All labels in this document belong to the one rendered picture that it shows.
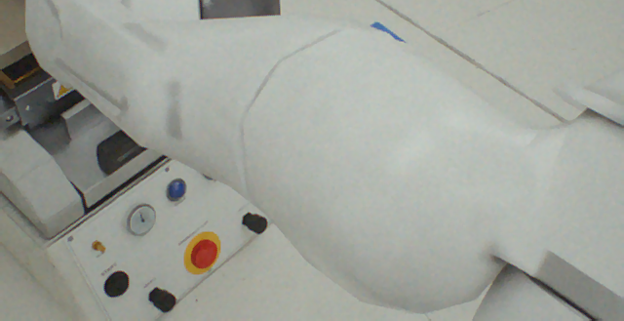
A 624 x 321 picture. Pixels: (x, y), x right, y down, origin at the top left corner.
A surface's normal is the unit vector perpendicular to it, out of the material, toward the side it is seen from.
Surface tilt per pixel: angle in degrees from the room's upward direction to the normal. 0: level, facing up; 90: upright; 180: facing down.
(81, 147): 0
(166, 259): 65
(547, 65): 0
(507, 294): 70
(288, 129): 58
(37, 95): 90
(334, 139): 47
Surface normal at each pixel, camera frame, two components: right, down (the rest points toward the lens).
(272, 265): 0.09, -0.62
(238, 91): -0.80, -0.29
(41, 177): 0.54, -0.10
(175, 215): 0.70, 0.26
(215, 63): -0.53, -0.43
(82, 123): 0.73, 0.57
